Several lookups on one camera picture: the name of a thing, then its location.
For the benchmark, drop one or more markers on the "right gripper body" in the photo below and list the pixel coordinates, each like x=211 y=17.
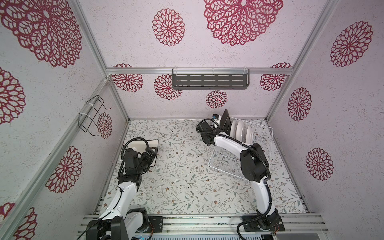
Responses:
x=214 y=131

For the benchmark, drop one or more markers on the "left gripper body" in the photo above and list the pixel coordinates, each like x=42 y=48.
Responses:
x=145 y=161

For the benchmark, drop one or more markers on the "white square plate black rim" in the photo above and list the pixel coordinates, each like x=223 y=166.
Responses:
x=140 y=145

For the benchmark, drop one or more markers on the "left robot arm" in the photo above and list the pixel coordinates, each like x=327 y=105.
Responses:
x=119 y=222

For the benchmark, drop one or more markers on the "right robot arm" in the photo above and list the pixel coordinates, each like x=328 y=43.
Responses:
x=254 y=165

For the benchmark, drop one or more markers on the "white round plate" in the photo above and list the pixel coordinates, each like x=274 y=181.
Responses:
x=249 y=135
x=240 y=131
x=233 y=132

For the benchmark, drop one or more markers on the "white wire dish rack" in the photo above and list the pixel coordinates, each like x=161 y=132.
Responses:
x=228 y=163

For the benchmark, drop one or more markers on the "dark grey wall shelf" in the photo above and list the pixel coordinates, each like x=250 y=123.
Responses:
x=197 y=81

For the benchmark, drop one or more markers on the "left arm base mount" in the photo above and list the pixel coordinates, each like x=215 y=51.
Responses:
x=152 y=225

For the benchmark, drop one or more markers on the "black wire wall basket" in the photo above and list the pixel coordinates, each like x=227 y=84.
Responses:
x=96 y=121

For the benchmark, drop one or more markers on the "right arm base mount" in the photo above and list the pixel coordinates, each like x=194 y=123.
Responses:
x=272 y=222

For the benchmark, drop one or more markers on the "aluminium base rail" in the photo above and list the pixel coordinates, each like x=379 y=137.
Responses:
x=226 y=224

